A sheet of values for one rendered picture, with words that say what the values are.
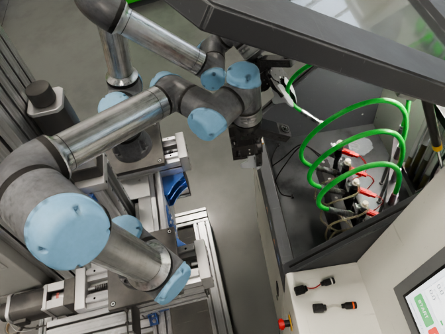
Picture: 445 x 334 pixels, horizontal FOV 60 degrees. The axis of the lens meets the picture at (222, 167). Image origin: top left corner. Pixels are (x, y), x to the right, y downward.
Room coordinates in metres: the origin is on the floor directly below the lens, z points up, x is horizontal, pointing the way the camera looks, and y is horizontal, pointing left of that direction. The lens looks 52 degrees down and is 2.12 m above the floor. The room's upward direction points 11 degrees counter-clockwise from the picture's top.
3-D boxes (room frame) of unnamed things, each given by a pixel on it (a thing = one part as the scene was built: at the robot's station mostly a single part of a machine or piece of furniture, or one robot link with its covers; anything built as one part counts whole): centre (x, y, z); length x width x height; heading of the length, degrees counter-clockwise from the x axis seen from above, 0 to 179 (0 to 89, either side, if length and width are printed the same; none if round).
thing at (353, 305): (0.31, -0.24, 0.99); 0.12 x 0.02 x 0.02; 84
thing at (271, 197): (0.79, -0.16, 0.87); 0.62 x 0.04 x 0.16; 178
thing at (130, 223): (0.52, 0.29, 1.20); 0.13 x 0.12 x 0.14; 41
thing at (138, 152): (1.02, 0.32, 1.09); 0.15 x 0.15 x 0.10
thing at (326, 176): (0.66, -0.39, 0.91); 0.34 x 0.10 x 0.15; 178
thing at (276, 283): (0.79, -0.14, 0.44); 0.65 x 0.02 x 0.68; 178
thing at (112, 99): (1.02, 0.32, 1.20); 0.13 x 0.12 x 0.14; 172
